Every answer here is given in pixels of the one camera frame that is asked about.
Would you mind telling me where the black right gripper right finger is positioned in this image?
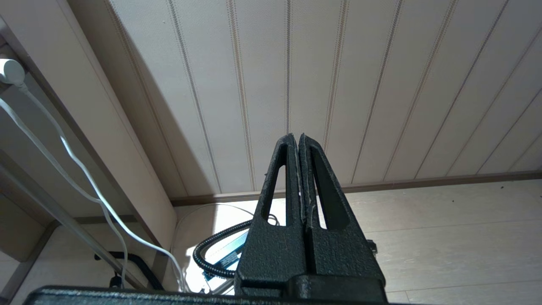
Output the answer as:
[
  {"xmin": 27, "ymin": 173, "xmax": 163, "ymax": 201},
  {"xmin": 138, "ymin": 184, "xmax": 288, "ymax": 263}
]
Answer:
[{"xmin": 292, "ymin": 134, "xmax": 387, "ymax": 302}]

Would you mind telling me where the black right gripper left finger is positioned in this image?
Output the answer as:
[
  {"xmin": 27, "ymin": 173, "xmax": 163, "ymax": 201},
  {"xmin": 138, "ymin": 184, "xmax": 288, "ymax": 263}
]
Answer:
[{"xmin": 234, "ymin": 133, "xmax": 307, "ymax": 297}]

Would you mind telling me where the blue labelled adapter box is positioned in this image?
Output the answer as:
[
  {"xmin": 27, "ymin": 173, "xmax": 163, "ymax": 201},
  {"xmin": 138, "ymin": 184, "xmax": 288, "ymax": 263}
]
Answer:
[{"xmin": 202, "ymin": 242, "xmax": 248, "ymax": 282}]

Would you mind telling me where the black bent tube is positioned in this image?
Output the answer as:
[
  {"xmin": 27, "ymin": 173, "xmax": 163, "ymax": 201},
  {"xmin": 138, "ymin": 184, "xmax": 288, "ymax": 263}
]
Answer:
[{"xmin": 94, "ymin": 252, "xmax": 165, "ymax": 291}]

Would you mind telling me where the black floor cable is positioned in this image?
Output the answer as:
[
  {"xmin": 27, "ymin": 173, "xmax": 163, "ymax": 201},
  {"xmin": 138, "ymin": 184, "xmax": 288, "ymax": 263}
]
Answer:
[{"xmin": 193, "ymin": 219, "xmax": 254, "ymax": 280}]

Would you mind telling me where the white power strip cable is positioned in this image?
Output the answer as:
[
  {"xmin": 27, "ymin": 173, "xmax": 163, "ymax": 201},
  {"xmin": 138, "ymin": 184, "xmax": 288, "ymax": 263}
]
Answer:
[{"xmin": 0, "ymin": 57, "xmax": 190, "ymax": 294}]

